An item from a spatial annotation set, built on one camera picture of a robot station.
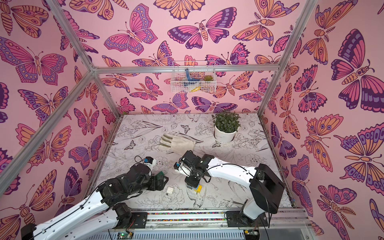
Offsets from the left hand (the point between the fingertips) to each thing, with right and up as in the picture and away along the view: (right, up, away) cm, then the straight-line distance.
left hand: (163, 178), depth 75 cm
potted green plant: (+35, +27, +15) cm, 46 cm away
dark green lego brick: (-5, -2, +12) cm, 13 cm away
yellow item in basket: (+17, +48, +11) cm, 52 cm away
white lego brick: (+2, -9, +6) cm, 11 cm away
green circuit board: (-18, -26, -4) cm, 32 cm away
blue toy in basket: (+12, +57, +19) cm, 62 cm away
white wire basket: (+17, +58, +20) cm, 63 cm away
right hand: (+13, -3, +6) cm, 15 cm away
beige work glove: (+5, +14, +28) cm, 31 cm away
